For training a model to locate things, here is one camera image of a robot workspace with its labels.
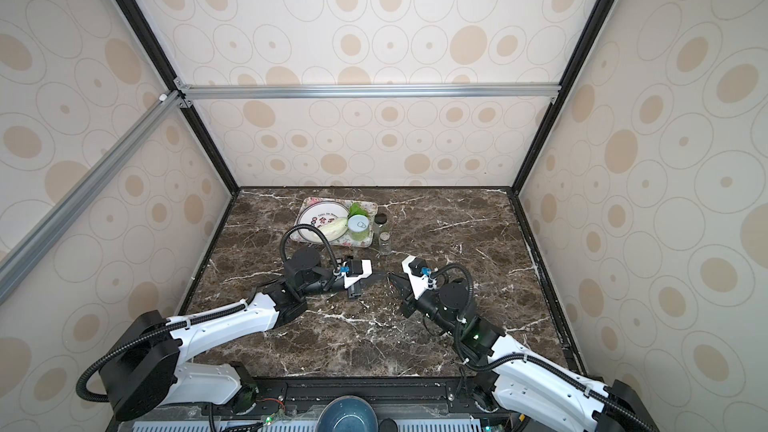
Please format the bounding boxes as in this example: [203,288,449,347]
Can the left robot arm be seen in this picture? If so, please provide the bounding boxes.
[75,225,386,422]

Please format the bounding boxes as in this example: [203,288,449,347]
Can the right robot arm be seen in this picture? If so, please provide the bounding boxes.
[388,257,657,431]

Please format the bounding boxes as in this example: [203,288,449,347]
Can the small clear glass bottle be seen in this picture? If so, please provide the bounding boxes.
[378,232,392,255]

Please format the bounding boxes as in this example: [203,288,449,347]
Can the pale green cabbage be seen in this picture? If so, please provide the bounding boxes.
[318,217,348,241]

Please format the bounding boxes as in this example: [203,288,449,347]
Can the dark lid spice jar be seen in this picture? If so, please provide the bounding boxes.
[373,212,390,237]

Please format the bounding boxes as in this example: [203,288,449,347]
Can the floral rectangular tray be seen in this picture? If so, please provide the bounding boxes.
[289,196,379,249]

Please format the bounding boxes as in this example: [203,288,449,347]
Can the green leafy vegetable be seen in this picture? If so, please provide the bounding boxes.
[348,202,369,218]

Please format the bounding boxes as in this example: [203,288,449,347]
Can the white plate with red text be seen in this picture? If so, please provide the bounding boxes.
[296,200,349,229]

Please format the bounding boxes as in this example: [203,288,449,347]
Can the blue bowl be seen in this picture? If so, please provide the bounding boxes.
[315,396,379,432]

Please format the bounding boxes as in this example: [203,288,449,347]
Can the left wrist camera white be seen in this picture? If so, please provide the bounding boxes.
[339,259,373,280]

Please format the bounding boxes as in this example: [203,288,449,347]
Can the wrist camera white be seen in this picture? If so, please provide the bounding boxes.
[401,255,431,300]
[339,259,373,280]

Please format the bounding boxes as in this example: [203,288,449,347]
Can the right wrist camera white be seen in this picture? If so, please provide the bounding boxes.
[401,255,431,300]

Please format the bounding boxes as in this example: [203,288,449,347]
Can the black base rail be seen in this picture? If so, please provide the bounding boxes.
[119,375,619,432]

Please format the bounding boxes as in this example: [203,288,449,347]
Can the horizontal aluminium rail back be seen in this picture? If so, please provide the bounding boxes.
[181,82,561,100]

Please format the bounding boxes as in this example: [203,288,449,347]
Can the aluminium rail left wall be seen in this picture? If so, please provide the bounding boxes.
[1,91,181,302]

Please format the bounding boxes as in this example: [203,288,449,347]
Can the black vertical frame post right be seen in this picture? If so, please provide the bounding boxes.
[511,0,617,197]

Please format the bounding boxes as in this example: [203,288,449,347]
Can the black vertical frame post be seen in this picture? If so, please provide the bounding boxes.
[511,0,617,197]
[114,0,240,196]

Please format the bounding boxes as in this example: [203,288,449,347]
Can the black vertical frame post left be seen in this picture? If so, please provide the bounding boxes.
[114,0,240,196]

